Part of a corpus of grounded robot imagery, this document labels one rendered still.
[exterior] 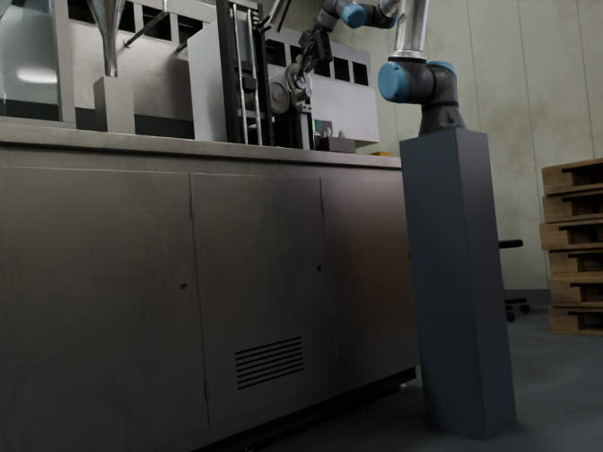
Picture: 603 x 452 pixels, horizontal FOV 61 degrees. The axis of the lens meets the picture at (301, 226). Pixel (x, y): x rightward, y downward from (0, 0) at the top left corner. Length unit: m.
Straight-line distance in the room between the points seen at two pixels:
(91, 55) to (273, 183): 0.86
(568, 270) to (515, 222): 1.25
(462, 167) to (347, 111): 1.33
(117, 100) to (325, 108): 1.25
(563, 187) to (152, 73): 2.14
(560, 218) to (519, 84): 1.57
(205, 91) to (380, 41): 3.36
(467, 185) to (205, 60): 1.06
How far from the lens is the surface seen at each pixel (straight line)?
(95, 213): 1.28
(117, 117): 1.72
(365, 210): 1.86
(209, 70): 2.00
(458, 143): 1.58
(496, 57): 4.52
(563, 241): 3.11
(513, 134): 4.35
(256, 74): 1.82
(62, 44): 1.40
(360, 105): 2.90
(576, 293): 3.08
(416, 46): 1.63
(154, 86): 2.13
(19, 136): 1.24
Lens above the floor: 0.59
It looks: 2 degrees up
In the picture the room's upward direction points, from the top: 5 degrees counter-clockwise
